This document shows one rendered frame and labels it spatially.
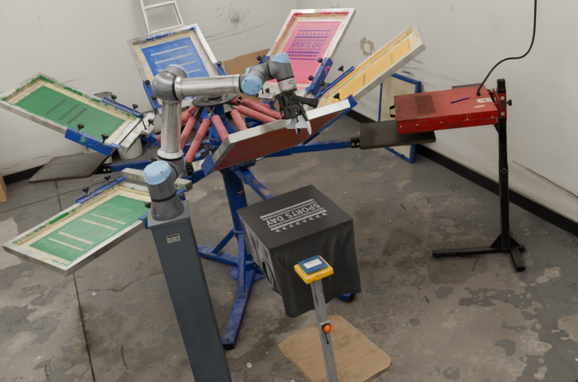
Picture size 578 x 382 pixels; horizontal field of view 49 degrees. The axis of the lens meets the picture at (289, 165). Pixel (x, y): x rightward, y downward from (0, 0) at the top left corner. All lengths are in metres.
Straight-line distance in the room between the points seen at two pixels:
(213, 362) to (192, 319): 0.28
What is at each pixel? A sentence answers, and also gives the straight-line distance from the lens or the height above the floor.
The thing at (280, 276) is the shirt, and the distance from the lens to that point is 3.02.
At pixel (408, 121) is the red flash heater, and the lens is 3.74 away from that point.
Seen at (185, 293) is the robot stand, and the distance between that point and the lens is 3.02.
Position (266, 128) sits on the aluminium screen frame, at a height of 1.51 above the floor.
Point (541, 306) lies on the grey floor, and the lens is 4.03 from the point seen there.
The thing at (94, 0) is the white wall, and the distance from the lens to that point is 7.12.
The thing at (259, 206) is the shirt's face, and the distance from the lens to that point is 3.31.
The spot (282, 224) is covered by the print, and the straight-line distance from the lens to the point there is 3.10.
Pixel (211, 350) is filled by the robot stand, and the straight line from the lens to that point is 3.22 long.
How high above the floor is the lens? 2.44
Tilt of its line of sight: 24 degrees down
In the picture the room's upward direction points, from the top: 10 degrees counter-clockwise
